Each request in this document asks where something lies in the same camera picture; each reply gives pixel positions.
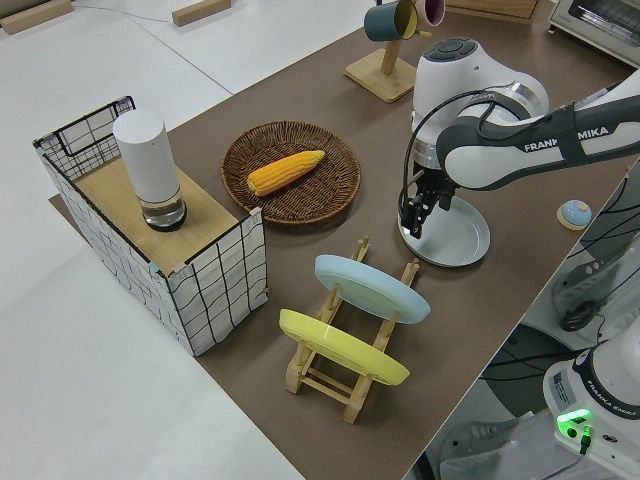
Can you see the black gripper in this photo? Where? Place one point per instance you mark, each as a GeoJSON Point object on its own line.
{"type": "Point", "coordinates": [431, 182]}

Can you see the gray round plate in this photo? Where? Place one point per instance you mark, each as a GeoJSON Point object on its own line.
{"type": "Point", "coordinates": [455, 240]}

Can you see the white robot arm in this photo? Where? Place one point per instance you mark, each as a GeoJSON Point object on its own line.
{"type": "Point", "coordinates": [500, 155]}

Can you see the light blue plate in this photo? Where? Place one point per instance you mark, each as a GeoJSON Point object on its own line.
{"type": "Point", "coordinates": [370, 290]}

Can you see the yellow plate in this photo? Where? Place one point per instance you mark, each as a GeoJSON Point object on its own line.
{"type": "Point", "coordinates": [340, 345]}

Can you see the wooden plate rack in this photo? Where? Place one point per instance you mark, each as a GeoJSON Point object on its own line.
{"type": "Point", "coordinates": [360, 395]}

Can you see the brown wicker basket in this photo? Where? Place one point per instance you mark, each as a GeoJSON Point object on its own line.
{"type": "Point", "coordinates": [300, 207]}

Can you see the wooden mug rack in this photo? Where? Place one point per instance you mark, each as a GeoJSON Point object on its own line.
{"type": "Point", "coordinates": [385, 80]}

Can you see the blue dome bell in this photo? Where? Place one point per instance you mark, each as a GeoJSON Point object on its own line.
{"type": "Point", "coordinates": [575, 214]}

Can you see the yellow corn cob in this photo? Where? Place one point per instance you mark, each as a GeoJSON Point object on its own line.
{"type": "Point", "coordinates": [285, 172]}

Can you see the brown table mat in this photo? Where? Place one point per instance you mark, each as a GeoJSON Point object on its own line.
{"type": "Point", "coordinates": [300, 90]}

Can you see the dark blue mug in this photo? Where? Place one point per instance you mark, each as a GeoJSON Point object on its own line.
{"type": "Point", "coordinates": [382, 22]}

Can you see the pink mug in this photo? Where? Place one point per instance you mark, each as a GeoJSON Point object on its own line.
{"type": "Point", "coordinates": [431, 11]}

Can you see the grid pattern storage box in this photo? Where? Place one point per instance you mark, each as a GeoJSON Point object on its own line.
{"type": "Point", "coordinates": [215, 295]}

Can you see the white toaster oven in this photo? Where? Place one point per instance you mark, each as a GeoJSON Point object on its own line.
{"type": "Point", "coordinates": [595, 25]}

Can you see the white cylindrical bottle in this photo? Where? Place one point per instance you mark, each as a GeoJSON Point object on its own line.
{"type": "Point", "coordinates": [147, 160]}

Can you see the short wooden block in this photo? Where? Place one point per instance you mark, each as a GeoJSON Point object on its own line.
{"type": "Point", "coordinates": [202, 12]}

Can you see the long wooden block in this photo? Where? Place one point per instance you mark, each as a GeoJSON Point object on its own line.
{"type": "Point", "coordinates": [35, 15]}

